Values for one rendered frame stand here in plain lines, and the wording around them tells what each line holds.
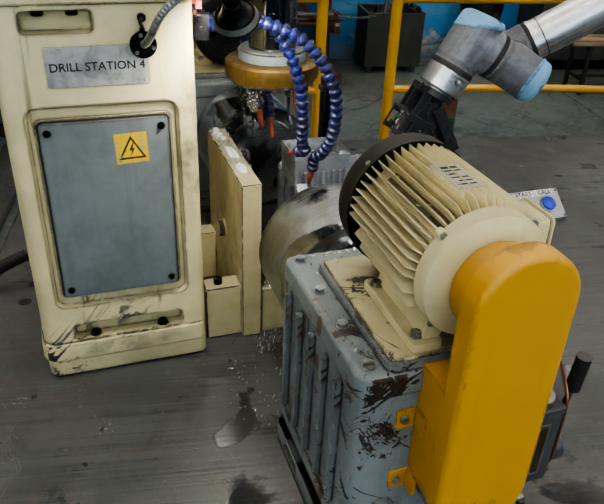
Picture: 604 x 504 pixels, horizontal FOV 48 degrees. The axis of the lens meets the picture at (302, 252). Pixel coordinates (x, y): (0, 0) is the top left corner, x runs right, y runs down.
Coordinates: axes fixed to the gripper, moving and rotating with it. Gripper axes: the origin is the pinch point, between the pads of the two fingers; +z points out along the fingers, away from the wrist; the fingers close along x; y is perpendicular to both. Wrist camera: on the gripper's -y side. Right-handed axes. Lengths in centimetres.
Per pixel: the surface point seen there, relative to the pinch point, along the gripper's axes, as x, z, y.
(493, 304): 74, -6, 34
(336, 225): 30.1, 5.8, 25.3
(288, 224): 21.8, 11.4, 28.4
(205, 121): -38, 14, 29
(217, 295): 7.6, 35.4, 25.9
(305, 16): -434, -14, -144
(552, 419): 71, 6, 10
